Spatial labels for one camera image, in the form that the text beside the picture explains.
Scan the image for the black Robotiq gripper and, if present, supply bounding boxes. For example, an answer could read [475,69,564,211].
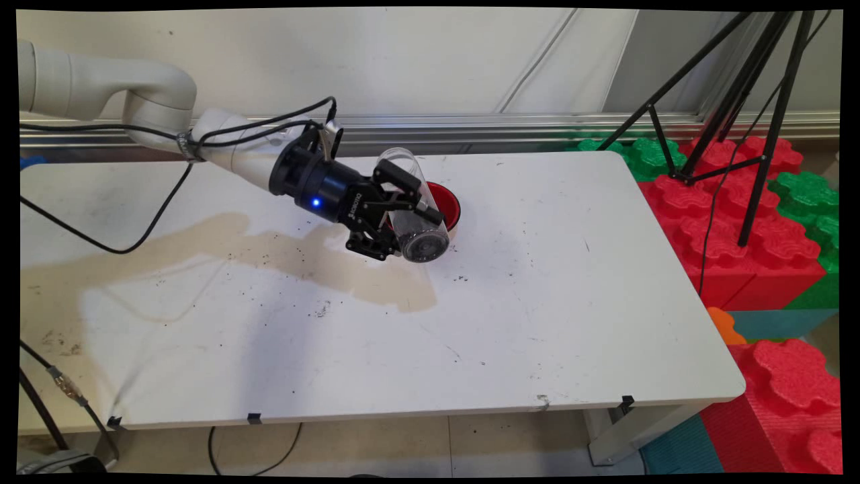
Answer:
[269,138,445,262]

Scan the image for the black tripod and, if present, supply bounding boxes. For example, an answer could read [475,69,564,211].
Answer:
[597,10,817,248]

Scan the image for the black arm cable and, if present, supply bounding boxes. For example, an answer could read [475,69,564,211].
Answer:
[19,121,323,255]
[19,96,338,145]

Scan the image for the black looped floor cable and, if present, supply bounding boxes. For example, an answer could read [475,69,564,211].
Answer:
[207,422,304,477]

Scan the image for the thick black cable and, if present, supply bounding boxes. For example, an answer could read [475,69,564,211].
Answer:
[19,368,71,451]

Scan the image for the red bowl with black rim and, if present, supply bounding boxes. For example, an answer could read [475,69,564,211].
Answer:
[425,180,463,241]

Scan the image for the grey cable strap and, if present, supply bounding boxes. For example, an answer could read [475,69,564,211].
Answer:
[176,131,206,163]

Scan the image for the black seeds heap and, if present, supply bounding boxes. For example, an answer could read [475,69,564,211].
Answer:
[392,210,449,262]

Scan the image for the grey black floor device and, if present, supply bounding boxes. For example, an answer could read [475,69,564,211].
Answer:
[17,449,108,475]

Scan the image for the aluminium wall rail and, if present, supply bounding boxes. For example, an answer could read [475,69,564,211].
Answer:
[19,110,841,162]

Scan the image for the orange foam block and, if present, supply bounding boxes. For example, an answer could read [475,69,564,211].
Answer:
[707,307,748,346]

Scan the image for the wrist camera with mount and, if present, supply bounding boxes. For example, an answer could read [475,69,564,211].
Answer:
[302,120,345,162]

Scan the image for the white metal table leg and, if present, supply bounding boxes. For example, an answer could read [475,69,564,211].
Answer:
[583,401,706,467]

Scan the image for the black cable with metal connector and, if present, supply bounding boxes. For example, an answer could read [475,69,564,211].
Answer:
[19,339,122,465]

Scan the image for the large red foam block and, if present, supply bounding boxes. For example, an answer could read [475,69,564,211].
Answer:
[637,173,828,311]

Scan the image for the clear plastic cup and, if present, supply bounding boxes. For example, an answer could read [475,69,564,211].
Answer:
[375,147,451,264]

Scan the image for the teal foam mat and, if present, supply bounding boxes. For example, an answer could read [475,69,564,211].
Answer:
[637,413,725,475]
[729,308,839,345]

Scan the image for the green foam block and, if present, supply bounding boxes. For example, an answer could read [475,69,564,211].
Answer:
[768,171,841,311]
[576,137,687,184]

